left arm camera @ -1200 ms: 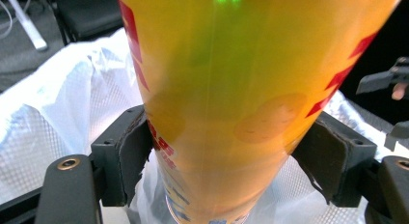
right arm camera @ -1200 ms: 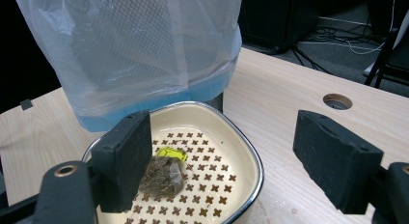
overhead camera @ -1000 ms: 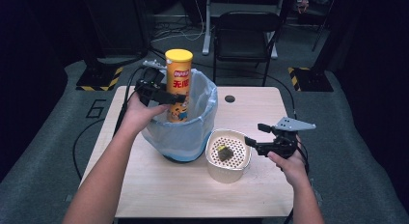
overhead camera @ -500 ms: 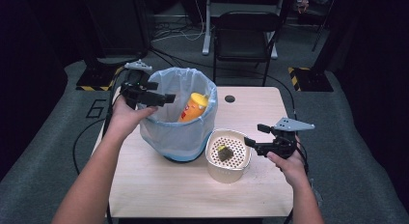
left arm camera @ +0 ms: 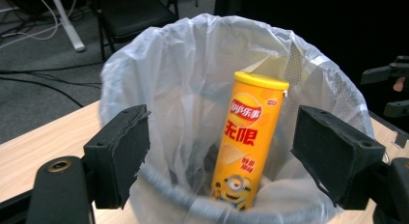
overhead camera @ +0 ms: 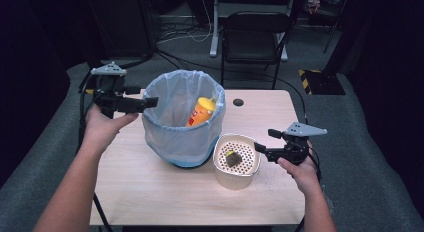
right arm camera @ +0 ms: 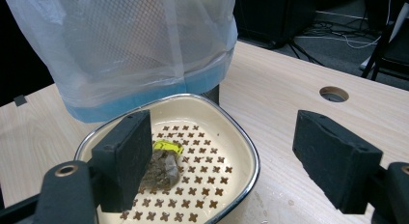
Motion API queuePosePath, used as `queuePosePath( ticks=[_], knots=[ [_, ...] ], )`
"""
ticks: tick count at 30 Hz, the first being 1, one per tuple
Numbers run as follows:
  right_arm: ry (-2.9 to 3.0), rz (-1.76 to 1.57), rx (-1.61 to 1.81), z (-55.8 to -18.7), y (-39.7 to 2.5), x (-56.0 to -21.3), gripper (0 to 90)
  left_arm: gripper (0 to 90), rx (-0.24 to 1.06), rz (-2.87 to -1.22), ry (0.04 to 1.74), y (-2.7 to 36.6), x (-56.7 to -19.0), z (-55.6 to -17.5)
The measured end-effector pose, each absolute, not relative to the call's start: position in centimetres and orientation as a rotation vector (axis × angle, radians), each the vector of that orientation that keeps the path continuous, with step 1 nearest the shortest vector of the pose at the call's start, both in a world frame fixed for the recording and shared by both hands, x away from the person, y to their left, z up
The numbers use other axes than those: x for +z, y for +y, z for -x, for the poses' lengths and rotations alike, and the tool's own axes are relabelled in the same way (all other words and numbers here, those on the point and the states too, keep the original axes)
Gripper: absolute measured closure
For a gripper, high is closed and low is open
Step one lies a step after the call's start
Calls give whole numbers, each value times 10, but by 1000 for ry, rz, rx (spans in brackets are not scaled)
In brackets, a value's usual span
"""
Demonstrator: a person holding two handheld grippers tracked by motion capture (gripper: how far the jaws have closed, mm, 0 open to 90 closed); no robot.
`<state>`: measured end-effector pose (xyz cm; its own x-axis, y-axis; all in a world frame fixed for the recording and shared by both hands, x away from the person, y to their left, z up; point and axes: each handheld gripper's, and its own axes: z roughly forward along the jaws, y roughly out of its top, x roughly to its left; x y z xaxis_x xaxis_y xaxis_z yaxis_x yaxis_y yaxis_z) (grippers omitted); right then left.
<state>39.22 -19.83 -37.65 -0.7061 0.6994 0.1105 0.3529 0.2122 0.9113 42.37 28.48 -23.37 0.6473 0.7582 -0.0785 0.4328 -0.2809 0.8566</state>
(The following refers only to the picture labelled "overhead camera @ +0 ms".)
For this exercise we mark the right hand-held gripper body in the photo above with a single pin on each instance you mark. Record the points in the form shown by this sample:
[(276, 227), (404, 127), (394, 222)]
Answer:
[(296, 148)]

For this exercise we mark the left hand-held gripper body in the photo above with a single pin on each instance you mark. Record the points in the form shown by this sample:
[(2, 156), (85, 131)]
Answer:
[(108, 88)]

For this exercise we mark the brown tea bag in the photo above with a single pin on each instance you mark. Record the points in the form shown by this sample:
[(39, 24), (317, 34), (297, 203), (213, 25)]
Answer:
[(233, 158)]

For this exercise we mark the beige perforated strainer container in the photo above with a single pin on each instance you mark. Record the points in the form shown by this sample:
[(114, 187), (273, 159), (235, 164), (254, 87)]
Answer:
[(236, 177)]

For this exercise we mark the trash bin with blue liner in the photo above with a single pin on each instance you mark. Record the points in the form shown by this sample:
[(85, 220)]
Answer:
[(180, 142)]

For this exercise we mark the yellow chip can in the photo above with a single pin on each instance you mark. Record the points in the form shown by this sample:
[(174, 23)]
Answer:
[(200, 113)]

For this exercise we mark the person's right hand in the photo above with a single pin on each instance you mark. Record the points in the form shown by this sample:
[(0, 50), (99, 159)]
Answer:
[(305, 178)]

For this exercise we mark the person's left hand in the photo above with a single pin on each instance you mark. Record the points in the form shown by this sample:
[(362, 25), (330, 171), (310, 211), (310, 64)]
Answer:
[(100, 132)]

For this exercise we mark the black folding chair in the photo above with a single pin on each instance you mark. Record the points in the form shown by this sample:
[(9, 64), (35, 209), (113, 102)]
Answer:
[(251, 38)]

